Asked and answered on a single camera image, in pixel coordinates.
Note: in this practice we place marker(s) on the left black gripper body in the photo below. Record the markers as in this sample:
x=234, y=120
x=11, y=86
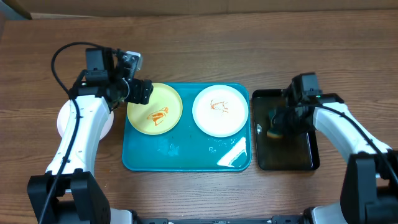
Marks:
x=133, y=92

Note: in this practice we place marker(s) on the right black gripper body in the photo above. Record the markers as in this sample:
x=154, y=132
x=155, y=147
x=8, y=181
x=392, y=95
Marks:
x=290, y=121

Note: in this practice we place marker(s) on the green yellow sponge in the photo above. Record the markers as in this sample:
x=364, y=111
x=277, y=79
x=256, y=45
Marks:
x=276, y=128

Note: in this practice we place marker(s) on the yellow plate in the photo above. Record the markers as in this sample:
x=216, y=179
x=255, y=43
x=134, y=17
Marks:
x=160, y=115

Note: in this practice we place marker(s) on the white plate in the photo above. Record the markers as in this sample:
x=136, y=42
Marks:
x=63, y=117
x=220, y=111

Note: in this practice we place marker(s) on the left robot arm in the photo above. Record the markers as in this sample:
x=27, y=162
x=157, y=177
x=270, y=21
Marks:
x=68, y=191

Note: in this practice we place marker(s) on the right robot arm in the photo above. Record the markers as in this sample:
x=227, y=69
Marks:
x=369, y=191

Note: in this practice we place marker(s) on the black water tray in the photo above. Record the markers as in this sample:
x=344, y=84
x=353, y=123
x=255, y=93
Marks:
x=286, y=153

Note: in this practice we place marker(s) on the teal plastic tray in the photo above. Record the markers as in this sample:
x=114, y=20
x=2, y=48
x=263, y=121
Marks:
x=186, y=148

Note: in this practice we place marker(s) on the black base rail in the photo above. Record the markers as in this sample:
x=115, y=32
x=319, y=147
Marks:
x=278, y=219

